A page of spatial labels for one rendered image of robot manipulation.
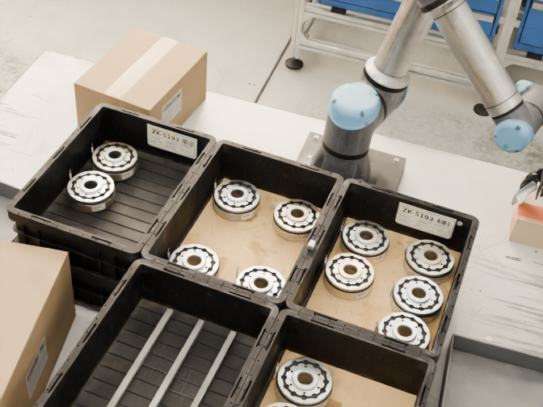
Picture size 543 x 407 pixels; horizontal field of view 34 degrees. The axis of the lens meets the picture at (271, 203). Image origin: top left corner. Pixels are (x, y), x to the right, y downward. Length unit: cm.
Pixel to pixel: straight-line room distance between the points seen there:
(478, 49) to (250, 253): 63
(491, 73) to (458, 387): 65
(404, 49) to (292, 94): 166
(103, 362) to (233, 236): 41
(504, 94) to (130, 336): 90
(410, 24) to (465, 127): 169
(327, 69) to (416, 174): 163
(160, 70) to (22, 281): 79
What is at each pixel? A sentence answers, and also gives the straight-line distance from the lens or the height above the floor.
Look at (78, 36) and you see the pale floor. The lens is 401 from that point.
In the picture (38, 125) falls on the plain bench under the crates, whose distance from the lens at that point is 240.
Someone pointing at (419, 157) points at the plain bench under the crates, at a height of 70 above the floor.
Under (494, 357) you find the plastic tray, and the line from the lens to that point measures 194.
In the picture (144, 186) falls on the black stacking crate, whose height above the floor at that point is 83.
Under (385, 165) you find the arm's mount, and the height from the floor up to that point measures 74.
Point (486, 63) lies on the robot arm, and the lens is 188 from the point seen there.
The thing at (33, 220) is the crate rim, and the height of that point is 93.
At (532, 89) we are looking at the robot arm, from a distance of 203.
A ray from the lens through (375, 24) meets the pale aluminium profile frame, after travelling 365.
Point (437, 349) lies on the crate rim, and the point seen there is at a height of 93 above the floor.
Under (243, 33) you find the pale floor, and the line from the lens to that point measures 405.
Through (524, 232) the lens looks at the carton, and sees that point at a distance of 219.
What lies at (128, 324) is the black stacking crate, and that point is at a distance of 174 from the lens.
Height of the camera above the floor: 219
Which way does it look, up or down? 44 degrees down
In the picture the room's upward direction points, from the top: 6 degrees clockwise
